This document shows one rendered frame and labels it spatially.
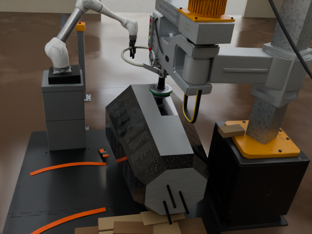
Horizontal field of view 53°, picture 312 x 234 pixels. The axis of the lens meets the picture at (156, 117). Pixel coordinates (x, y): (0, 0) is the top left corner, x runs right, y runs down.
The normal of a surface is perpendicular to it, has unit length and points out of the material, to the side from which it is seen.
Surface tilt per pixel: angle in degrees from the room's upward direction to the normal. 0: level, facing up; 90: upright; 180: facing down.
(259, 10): 90
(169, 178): 90
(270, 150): 0
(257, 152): 0
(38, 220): 0
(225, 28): 90
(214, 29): 90
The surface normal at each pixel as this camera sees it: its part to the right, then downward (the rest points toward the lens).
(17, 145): 0.08, -0.85
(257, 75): 0.12, 0.53
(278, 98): -0.77, 0.29
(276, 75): -0.53, 0.41
